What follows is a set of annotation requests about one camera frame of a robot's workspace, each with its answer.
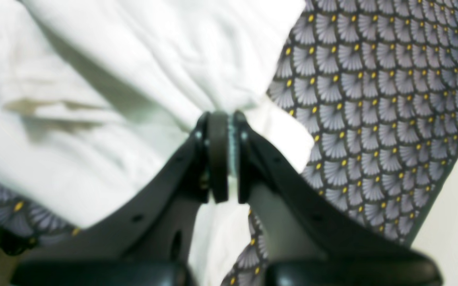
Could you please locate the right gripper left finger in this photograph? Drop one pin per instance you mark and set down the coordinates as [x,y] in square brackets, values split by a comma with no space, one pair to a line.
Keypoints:
[158,222]

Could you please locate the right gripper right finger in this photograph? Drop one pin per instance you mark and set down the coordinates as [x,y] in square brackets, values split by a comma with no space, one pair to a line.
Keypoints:
[297,222]

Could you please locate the white printed T-shirt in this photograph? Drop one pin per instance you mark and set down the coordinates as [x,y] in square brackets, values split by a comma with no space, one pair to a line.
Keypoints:
[96,95]

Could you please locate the patterned grey tablecloth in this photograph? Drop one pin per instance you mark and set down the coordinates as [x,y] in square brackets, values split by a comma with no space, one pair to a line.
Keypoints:
[375,83]

